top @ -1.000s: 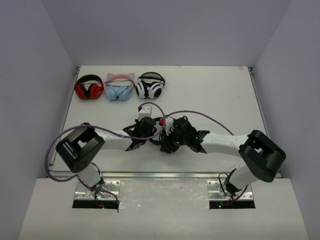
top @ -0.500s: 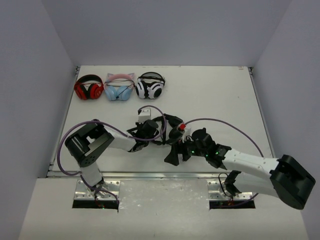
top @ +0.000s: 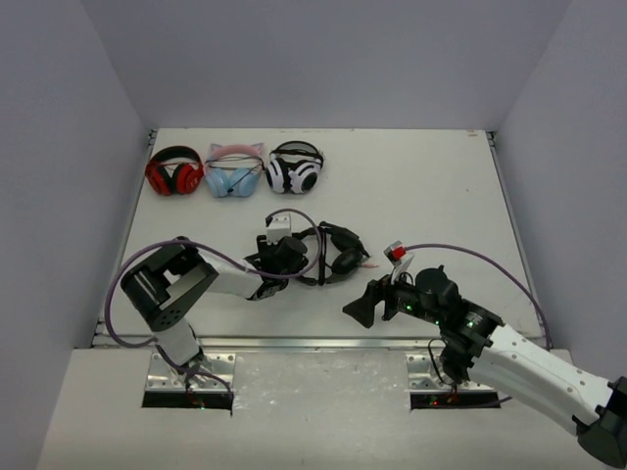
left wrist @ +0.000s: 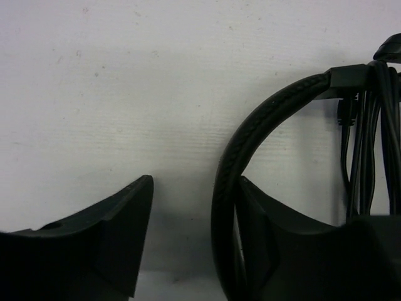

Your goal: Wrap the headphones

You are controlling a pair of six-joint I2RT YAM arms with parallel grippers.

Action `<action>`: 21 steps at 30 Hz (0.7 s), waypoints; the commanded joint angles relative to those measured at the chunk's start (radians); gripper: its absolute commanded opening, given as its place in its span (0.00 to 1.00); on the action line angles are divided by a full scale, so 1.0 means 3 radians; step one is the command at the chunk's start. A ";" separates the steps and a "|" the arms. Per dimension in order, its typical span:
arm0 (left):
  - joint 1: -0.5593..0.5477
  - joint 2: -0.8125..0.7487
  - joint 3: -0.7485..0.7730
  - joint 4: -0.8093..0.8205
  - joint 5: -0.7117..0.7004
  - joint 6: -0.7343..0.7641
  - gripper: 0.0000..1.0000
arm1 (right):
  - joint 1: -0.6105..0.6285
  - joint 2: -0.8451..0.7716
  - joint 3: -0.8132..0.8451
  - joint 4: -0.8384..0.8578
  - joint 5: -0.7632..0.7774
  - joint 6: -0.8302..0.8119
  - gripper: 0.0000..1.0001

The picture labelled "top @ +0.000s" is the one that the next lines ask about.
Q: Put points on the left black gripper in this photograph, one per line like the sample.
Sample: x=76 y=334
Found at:
x=265 y=252

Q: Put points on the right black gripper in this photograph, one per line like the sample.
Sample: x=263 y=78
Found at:
x=363 y=309

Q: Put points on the black headset with cable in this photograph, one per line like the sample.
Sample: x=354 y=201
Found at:
x=352 y=255

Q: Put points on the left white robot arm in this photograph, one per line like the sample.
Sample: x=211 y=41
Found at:
x=165 y=286

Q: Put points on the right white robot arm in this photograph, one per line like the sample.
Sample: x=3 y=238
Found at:
x=480 y=347

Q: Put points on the white black striped headphones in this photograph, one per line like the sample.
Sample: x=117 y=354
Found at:
x=294 y=167

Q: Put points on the blue pink cat-ear headphones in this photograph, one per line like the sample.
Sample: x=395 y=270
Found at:
x=234 y=170

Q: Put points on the red black headphones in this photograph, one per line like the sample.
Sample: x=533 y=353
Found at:
x=175 y=170

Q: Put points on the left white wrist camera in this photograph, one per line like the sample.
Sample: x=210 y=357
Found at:
x=277 y=227

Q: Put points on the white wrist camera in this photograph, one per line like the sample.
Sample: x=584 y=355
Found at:
x=277 y=227
x=400 y=259

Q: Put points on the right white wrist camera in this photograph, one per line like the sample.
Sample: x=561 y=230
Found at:
x=400 y=259

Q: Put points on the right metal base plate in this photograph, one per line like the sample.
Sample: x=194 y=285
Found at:
x=422 y=374

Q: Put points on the metal base plate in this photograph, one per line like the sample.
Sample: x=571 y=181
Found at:
x=161 y=378
x=422 y=374

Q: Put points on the metal table edge rail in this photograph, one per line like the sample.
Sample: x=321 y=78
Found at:
x=311 y=343

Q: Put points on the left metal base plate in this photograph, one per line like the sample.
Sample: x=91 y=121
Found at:
x=161 y=378

